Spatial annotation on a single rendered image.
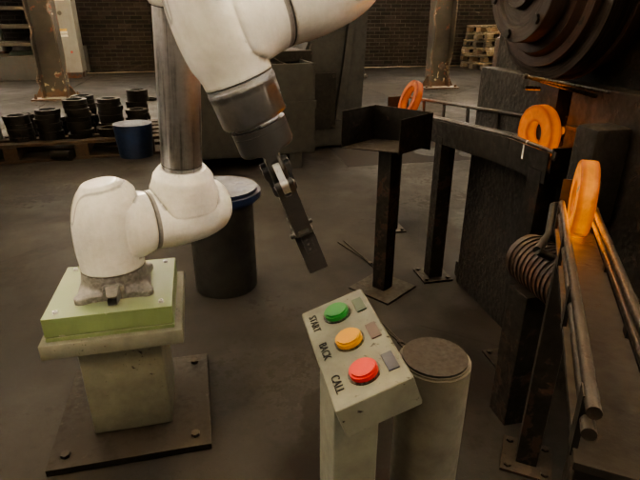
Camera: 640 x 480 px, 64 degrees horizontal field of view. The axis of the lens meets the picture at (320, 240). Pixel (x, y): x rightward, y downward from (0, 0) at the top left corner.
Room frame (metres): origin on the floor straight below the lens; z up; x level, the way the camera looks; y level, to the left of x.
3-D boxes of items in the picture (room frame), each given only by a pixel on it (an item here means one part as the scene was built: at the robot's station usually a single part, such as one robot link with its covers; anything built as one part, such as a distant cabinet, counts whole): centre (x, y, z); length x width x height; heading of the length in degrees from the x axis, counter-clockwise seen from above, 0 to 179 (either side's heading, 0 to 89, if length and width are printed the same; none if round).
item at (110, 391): (1.16, 0.52, 0.16); 0.40 x 0.40 x 0.31; 13
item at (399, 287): (1.89, -0.24, 0.36); 0.26 x 0.20 x 0.72; 47
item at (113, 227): (1.17, 0.51, 0.57); 0.18 x 0.16 x 0.22; 125
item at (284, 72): (3.99, 0.64, 0.39); 1.03 x 0.83 x 0.79; 106
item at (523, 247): (1.10, -0.56, 0.27); 0.22 x 0.13 x 0.53; 12
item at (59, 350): (1.16, 0.52, 0.33); 0.32 x 0.32 x 0.04; 13
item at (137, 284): (1.14, 0.52, 0.44); 0.22 x 0.18 x 0.06; 17
